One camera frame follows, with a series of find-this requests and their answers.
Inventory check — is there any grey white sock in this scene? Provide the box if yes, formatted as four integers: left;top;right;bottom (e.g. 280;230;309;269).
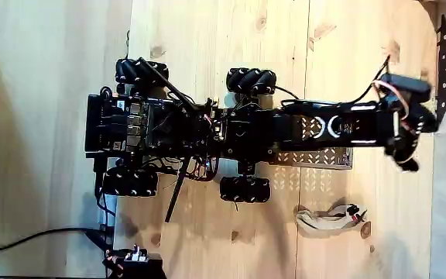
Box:
294;203;369;233

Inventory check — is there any black mecanum wheel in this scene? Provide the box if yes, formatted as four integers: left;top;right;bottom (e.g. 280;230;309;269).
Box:
101;166;159;198
115;57;170;87
225;67;278;96
218;176;272;205

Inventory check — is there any black antenna rod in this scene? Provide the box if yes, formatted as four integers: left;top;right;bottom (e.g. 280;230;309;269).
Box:
163;157;191;225
136;57;199;114

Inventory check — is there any black mobile base chassis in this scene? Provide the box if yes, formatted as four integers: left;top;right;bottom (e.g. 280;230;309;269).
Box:
84;85;278;184

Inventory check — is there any black oval camera box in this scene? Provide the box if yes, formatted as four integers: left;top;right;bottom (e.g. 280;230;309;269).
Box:
379;73;433;104

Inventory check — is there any black camera cable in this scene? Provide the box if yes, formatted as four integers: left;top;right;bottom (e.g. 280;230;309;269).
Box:
275;55;392;109

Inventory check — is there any thin black cable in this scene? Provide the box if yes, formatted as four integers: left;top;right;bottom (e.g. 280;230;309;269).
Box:
93;170;118;233

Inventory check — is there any thick black power cable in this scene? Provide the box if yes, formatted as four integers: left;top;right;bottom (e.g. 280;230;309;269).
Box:
0;226;115;253

